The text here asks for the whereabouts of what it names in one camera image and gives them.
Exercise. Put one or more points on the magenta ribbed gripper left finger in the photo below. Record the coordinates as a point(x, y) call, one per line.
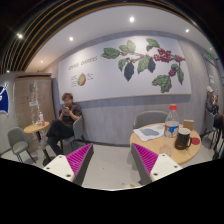
point(72, 167)

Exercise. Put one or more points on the brown cardboard box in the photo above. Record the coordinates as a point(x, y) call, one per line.
point(188, 124)

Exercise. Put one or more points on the seated person in black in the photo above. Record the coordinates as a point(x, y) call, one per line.
point(62, 128)

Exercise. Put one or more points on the clear water bottle red cap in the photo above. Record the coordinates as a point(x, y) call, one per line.
point(171, 122)

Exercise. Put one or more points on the blue wall sign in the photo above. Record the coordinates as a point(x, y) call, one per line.
point(4, 99)

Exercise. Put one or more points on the black mug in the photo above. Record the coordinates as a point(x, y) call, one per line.
point(183, 140)

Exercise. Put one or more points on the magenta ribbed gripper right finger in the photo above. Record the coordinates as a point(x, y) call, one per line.
point(152, 166)

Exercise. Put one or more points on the white and blue cloth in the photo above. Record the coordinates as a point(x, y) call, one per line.
point(150, 132)

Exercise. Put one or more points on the small bottle on side table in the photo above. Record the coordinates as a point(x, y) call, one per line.
point(41, 117)

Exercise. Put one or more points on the grey chair under person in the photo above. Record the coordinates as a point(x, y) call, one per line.
point(78, 132)

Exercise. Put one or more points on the coffee cherries wall mural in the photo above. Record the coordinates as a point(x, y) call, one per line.
point(125, 67)

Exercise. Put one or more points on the small round wooden table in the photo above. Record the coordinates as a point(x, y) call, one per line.
point(34, 128)

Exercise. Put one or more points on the red round coaster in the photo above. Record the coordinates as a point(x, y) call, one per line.
point(195, 141)

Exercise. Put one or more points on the grey chair behind table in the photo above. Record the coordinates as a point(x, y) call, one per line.
point(149, 117)

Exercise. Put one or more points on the grey chair at left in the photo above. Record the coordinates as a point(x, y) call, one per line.
point(18, 142)

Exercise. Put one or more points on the person in white cap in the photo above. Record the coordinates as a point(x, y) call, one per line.
point(211, 102)

